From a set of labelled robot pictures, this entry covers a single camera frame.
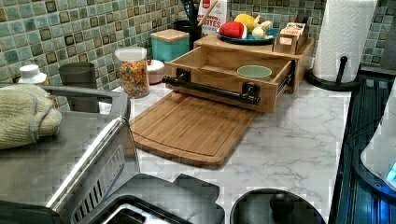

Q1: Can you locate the oat bites cereal box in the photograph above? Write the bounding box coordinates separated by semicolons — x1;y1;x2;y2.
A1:
197;0;227;36

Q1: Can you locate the wooden drawer cabinet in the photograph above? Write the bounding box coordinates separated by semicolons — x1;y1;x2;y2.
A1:
194;35;314;93

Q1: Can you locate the black toaster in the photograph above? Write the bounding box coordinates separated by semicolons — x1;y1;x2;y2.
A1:
78;174;225;224

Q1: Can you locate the teal canister with wooden lid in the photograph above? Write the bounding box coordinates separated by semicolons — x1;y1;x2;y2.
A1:
150;29;190;62

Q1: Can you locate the wooden drawer with black handle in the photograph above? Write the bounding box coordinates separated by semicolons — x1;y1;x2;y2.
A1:
163;47;295;113

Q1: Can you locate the toy watermelon slice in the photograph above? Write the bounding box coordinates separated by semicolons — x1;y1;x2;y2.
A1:
219;21;248;39

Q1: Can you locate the tea bag box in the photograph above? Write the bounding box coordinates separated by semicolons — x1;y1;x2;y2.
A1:
272;22;309;54

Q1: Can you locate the wooden cutting board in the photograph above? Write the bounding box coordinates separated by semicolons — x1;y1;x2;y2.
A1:
130;92;255;169

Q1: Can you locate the yellow toy lemon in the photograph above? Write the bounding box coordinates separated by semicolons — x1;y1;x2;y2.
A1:
233;13;255;32

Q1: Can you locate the dark blue plate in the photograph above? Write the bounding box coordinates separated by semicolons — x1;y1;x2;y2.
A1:
217;28;279;46

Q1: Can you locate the white lidded sugar bowl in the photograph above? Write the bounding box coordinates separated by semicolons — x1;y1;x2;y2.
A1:
148;60;164;85

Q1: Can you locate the wooden spoon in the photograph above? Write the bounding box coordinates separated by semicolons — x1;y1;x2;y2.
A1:
198;0;218;26

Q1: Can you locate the stainless toaster oven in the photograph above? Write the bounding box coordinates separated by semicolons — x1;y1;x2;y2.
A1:
0;86;139;224

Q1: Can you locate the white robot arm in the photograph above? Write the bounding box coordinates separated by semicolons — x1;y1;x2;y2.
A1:
355;84;396;199

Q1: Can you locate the light green bowl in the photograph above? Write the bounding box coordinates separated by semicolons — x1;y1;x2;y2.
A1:
237;65;273;80

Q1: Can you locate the toy peeled banana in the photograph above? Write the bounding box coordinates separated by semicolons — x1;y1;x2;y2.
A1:
251;15;273;39

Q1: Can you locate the white-capped bottle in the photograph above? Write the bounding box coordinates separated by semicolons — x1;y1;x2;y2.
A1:
17;63;59;110

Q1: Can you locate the dark grey cup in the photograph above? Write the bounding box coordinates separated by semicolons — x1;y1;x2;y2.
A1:
59;62;99;113

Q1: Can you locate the black coffee grinder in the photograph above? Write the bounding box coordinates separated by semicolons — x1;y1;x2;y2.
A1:
230;189;326;224

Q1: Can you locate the black paper towel holder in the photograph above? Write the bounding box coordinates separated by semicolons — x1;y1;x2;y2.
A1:
304;56;361;91

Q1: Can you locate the paper towel roll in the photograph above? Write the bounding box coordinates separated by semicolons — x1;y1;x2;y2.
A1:
313;0;378;83

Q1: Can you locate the black utensil holder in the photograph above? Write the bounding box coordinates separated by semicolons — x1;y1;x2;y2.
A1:
174;0;202;49

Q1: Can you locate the beige folded towel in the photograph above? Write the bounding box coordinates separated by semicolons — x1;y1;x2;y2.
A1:
0;84;62;149

